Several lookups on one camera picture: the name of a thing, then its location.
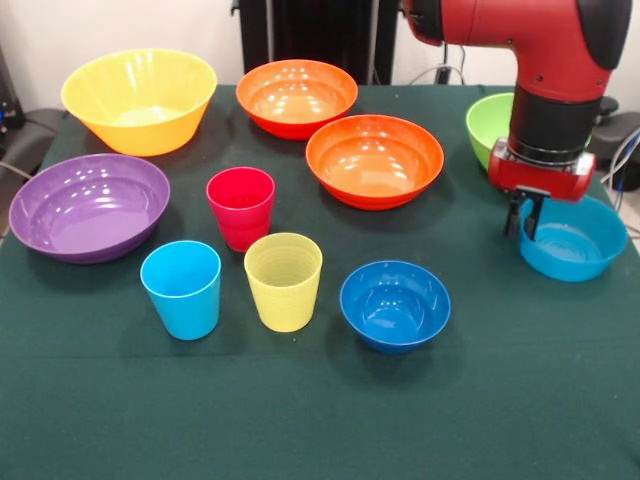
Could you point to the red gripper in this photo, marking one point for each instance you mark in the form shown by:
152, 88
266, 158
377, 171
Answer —
540, 180

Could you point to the light blue bowl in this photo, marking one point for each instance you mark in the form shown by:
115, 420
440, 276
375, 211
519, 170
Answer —
575, 260

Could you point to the light green bowl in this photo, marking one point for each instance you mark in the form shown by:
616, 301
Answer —
487, 125

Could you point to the dark blue bowl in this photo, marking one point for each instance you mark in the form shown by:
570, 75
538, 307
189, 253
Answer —
395, 320

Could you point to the orange bowl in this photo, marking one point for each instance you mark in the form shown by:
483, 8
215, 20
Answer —
370, 165
295, 95

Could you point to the yellow-green cup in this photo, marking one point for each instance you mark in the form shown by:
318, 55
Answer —
285, 305

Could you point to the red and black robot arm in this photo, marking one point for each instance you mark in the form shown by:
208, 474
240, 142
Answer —
525, 30

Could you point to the black rounded base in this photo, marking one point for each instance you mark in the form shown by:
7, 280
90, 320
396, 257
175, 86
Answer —
620, 142

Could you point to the black knob clamp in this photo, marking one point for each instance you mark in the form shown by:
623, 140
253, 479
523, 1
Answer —
611, 107

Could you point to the black plug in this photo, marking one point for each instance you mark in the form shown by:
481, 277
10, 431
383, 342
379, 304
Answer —
442, 75

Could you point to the dark green tablecloth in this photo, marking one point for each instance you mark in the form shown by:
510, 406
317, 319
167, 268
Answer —
320, 400

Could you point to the red cup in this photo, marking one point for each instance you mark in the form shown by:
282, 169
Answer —
240, 220

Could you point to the light blue cup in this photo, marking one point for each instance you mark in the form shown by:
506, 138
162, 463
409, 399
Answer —
185, 310

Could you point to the large yellow bowl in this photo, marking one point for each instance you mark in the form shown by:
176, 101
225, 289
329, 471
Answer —
140, 130

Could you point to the purple bowl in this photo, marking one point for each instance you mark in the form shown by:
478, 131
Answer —
85, 215

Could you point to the black chair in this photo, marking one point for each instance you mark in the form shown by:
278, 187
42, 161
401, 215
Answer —
30, 135

